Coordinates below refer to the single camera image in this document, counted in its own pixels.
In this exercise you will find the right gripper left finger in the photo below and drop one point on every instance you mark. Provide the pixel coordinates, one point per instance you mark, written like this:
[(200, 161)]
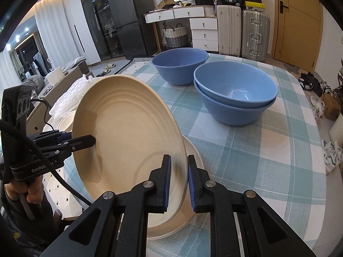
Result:
[(116, 224)]

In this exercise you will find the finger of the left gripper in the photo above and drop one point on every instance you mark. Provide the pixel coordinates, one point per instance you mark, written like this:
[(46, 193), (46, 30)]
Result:
[(79, 143), (55, 136)]

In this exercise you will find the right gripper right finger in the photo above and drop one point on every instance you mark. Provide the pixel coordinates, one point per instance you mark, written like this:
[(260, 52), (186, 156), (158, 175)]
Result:
[(242, 224)]

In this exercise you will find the large beige plate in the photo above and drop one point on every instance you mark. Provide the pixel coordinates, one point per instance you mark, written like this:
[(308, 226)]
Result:
[(134, 129)]

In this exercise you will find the blue bowl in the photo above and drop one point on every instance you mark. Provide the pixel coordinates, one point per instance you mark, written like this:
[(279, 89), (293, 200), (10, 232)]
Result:
[(230, 115), (235, 84), (177, 66)]

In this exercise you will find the left hand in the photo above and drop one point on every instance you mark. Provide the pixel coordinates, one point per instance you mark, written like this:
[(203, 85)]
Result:
[(35, 191)]

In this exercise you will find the beige plate on beige table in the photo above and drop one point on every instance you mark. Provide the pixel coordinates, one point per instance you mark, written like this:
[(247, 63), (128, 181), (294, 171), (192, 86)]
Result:
[(55, 123)]

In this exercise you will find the beige bowl upper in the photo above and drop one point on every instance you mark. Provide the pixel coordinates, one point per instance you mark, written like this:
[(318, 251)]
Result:
[(66, 123)]

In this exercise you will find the white bubble wrap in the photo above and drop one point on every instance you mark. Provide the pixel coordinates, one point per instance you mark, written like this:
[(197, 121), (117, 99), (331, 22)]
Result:
[(72, 97)]

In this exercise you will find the patterned floor rug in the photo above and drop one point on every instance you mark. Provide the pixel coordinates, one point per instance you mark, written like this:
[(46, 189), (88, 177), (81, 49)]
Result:
[(61, 199)]

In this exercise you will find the teal checkered tablecloth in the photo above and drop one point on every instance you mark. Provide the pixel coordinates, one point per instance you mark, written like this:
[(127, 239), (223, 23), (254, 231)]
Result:
[(279, 155)]

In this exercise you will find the woven laundry basket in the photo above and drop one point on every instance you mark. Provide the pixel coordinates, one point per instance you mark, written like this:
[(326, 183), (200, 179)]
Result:
[(176, 37)]

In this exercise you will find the black refrigerator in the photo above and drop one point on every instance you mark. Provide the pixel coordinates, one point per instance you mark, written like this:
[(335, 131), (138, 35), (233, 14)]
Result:
[(136, 36)]

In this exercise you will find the white drawer desk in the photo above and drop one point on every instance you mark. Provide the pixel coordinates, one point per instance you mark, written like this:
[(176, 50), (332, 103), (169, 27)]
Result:
[(203, 24)]

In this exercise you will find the beige suitcase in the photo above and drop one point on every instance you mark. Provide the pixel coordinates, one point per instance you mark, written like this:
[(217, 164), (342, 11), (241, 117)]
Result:
[(229, 23)]

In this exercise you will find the silver suitcase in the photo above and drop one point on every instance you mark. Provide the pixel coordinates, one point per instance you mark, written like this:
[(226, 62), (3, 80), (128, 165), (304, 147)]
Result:
[(255, 35)]

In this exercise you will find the wooden door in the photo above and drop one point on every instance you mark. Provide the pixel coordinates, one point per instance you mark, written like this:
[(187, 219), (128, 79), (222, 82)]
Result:
[(298, 32)]

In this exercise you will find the yellow black shoebox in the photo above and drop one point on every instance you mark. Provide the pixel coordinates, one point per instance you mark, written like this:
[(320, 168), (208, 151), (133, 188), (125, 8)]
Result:
[(260, 7)]

